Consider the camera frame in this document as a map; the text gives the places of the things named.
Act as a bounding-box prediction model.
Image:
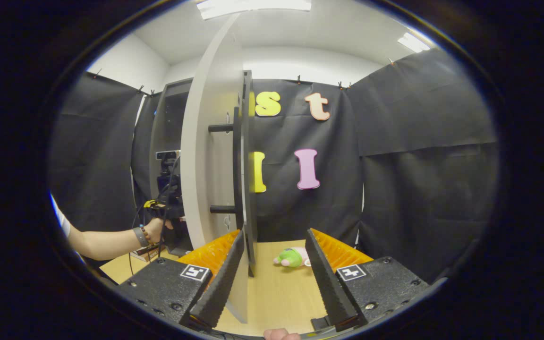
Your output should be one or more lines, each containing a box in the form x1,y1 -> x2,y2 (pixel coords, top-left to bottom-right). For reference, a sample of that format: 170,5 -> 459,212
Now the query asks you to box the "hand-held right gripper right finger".
304,228 -> 431,332

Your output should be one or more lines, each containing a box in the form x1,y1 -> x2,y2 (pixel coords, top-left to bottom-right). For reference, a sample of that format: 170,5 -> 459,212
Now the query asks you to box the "dark grey cabinet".
148,70 -> 258,278

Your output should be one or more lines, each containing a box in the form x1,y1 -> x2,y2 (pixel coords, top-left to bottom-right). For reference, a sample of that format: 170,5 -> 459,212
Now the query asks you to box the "person's white shirt sleeve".
49,191 -> 72,237

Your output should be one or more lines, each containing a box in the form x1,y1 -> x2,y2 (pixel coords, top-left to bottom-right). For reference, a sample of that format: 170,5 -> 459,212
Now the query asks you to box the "black book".
129,245 -> 160,263

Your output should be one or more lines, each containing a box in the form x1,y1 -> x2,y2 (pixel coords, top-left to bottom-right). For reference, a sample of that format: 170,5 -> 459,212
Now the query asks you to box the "green and pink plush toy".
273,246 -> 311,268

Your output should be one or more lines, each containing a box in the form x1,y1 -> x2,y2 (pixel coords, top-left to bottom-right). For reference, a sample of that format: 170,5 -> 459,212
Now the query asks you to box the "small ceiling light panel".
397,32 -> 431,53

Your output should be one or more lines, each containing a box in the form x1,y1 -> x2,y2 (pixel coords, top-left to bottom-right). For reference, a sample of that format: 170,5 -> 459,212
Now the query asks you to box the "black backdrop cloth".
48,47 -> 498,284

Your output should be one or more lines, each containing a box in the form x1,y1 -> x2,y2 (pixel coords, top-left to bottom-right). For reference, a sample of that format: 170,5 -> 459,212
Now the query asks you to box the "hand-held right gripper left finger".
116,229 -> 247,331

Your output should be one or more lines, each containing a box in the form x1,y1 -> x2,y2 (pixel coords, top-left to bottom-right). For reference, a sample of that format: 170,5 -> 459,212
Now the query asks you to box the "long ceiling light panel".
196,0 -> 312,20

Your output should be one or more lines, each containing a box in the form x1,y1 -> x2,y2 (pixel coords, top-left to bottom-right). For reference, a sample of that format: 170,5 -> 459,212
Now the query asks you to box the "beaded bracelet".
140,224 -> 157,246

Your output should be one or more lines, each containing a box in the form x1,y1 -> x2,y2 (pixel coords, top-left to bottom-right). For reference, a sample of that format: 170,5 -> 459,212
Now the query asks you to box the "black door handle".
208,106 -> 245,232

